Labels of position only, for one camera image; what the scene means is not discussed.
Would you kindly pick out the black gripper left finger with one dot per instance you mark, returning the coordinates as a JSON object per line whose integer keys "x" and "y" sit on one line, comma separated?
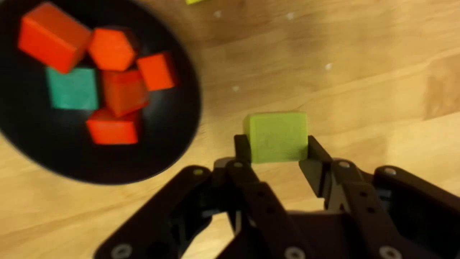
{"x": 210, "y": 206}

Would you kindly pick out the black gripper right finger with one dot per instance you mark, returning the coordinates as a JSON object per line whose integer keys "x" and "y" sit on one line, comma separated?
{"x": 393, "y": 210}

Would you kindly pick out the olive yellow toy cube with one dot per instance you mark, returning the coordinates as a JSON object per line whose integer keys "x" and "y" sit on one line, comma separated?
{"x": 276, "y": 137}

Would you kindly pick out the small red toy block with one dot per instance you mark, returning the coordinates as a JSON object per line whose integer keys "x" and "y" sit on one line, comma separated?
{"x": 112, "y": 128}
{"x": 124, "y": 92}

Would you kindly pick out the orange toy cube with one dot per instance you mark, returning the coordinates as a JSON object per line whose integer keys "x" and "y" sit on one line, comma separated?
{"x": 156, "y": 72}

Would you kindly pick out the teal toy cube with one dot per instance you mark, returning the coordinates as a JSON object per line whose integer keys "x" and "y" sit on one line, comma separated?
{"x": 72, "y": 90}

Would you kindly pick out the orange hexagonal toy block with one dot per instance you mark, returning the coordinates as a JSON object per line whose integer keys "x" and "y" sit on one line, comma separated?
{"x": 111, "y": 49}

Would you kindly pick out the large red toy cube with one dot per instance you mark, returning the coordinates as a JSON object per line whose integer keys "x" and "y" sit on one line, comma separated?
{"x": 52, "y": 38}

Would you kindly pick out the black bowl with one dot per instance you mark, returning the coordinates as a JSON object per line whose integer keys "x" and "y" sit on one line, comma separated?
{"x": 29, "y": 138}

